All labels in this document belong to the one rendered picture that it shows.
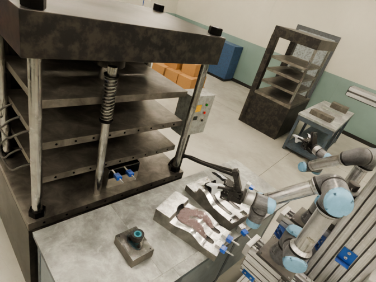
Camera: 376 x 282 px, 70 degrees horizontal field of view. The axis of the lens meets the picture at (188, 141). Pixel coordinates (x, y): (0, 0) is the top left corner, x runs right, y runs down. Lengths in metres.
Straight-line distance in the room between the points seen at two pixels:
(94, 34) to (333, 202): 1.33
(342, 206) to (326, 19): 7.22
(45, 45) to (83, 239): 1.11
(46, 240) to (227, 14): 8.57
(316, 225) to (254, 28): 7.91
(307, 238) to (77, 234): 1.30
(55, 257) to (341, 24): 7.74
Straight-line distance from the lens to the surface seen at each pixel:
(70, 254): 1.78
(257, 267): 1.88
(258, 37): 8.87
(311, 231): 1.46
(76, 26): 1.41
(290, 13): 8.59
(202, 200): 2.17
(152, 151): 2.23
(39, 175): 1.76
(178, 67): 6.90
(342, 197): 1.32
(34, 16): 1.35
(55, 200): 2.09
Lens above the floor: 2.24
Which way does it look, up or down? 29 degrees down
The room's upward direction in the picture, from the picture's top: 17 degrees clockwise
